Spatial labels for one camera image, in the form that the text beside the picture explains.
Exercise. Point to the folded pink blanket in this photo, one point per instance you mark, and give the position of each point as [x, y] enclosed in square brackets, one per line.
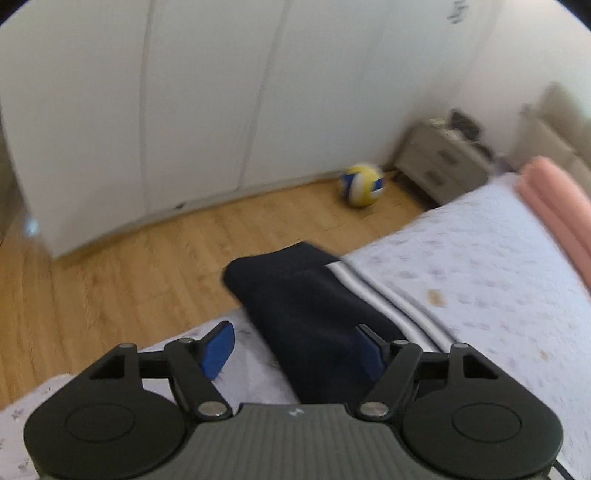
[562, 206]

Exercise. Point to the beige padded headboard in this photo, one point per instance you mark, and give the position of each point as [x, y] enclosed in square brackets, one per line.
[558, 129]

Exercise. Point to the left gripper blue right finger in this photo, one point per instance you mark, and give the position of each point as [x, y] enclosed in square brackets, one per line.
[374, 352]

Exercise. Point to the white wardrobe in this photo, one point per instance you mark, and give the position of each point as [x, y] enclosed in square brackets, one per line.
[119, 112]

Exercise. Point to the grey bedside table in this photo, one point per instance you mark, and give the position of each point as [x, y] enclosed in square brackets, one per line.
[441, 163]

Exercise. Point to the yellow blue white volleyball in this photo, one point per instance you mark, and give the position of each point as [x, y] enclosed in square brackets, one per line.
[362, 185]

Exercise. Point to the dark box on nightstand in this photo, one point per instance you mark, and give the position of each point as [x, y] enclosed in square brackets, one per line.
[467, 126]

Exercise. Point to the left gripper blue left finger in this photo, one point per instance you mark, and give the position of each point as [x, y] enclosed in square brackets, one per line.
[215, 348]

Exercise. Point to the black track jacket white stripes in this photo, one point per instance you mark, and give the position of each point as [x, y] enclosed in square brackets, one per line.
[307, 303]

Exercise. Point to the floral white bed cover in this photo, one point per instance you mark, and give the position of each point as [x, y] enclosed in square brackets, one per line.
[483, 266]

